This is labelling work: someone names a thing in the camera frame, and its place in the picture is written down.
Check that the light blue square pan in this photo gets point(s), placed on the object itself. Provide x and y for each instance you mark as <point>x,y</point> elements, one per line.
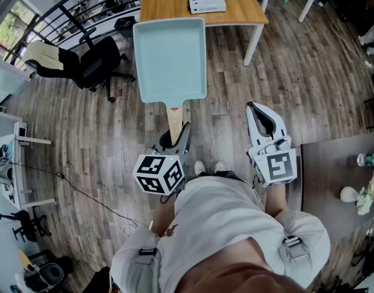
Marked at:
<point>170,60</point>

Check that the person's black trousers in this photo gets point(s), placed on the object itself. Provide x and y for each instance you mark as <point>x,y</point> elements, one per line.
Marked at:
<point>223,175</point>

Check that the window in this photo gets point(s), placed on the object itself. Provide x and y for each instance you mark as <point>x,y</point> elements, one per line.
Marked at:
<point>13,26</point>

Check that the person's white shoe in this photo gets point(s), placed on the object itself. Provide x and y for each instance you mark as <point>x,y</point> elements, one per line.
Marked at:
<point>200,167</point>
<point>220,166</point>

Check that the person's right white shoe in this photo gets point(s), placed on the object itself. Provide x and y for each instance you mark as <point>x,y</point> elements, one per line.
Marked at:
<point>220,166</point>

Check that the person's face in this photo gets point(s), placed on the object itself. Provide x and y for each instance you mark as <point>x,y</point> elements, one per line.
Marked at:
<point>236,270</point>

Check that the white desk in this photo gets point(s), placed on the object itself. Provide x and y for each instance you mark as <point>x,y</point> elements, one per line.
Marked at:
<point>17,175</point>

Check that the clear plastic water bottle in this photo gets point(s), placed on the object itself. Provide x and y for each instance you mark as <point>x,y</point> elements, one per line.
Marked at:
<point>370,159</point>

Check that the person's white shirt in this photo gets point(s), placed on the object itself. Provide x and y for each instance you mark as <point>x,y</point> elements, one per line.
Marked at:
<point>217,218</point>

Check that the black metal railing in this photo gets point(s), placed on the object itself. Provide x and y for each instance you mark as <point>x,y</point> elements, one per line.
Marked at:
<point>71,14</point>

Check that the black office chair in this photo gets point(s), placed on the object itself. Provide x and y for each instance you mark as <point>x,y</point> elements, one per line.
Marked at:
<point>98,63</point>

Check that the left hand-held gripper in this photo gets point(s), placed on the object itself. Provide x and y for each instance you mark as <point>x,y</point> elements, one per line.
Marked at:
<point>158,172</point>

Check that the black round appliance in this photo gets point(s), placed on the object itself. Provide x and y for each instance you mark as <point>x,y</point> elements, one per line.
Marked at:
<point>49,275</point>

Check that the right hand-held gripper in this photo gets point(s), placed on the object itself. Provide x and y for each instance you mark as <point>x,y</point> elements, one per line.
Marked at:
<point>277,166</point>

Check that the white round vase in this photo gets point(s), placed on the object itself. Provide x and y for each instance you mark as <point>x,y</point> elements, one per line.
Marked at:
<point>349,194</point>

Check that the white headset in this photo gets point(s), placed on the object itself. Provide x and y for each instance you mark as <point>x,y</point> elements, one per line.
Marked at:
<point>0,171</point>

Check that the person's right forearm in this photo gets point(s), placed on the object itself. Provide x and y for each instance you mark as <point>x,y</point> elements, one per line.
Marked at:
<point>275,200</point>

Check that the black waste bin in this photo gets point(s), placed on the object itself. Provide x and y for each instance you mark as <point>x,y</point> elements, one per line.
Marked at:
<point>125,26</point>

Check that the person's left forearm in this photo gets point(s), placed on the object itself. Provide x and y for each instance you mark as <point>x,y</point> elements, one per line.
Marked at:
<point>164,215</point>

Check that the person's left white shoe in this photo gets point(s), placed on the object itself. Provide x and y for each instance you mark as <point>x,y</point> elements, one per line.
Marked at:
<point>200,167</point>

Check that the dark brown table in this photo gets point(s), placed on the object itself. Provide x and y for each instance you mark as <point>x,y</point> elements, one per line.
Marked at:
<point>327,169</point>

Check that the cream cloth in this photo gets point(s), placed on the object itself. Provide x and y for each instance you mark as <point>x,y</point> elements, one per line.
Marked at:
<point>41,55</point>

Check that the pale flower bunch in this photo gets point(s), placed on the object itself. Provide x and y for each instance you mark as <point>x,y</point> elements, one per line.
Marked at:
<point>368,195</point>

